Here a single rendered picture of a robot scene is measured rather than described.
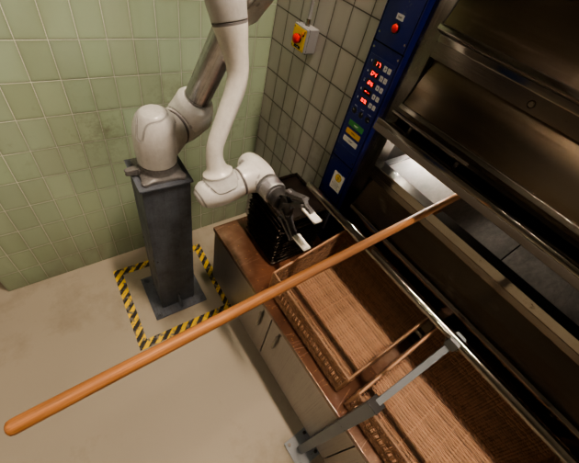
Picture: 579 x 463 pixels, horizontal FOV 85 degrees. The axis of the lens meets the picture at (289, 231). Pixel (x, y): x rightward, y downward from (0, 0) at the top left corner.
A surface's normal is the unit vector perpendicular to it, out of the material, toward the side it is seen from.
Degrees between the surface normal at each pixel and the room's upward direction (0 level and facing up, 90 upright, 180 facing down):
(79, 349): 0
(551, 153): 70
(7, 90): 90
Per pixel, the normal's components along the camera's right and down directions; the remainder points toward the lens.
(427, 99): -0.68, 0.08
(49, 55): 0.56, 0.69
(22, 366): 0.21, -0.65
